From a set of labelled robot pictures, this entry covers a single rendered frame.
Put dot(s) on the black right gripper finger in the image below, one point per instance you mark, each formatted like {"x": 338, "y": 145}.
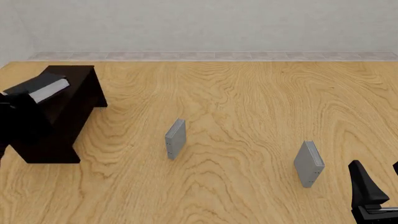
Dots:
{"x": 363, "y": 186}
{"x": 395, "y": 168}

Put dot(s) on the grey book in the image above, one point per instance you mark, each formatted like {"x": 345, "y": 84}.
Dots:
{"x": 307, "y": 163}
{"x": 176, "y": 142}

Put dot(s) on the dark wooden cabinet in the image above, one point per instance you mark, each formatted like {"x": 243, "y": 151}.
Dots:
{"x": 77, "y": 98}

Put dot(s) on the dark-covered book with white pages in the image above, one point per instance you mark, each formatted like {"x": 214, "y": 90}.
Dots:
{"x": 46, "y": 87}

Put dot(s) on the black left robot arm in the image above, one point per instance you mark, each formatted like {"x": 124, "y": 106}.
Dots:
{"x": 2, "y": 152}

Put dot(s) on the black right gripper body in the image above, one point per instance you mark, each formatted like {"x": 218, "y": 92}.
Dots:
{"x": 376, "y": 215}

